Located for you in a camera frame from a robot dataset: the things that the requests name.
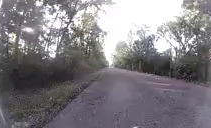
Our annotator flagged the grey asphalt road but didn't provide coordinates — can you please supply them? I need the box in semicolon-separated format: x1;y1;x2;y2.
42;67;211;128

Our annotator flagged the row of trees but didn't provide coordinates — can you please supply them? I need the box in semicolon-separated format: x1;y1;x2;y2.
0;0;111;93
111;0;211;86

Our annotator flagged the grass verge with leaves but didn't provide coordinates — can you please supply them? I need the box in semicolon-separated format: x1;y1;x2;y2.
6;69;106;128

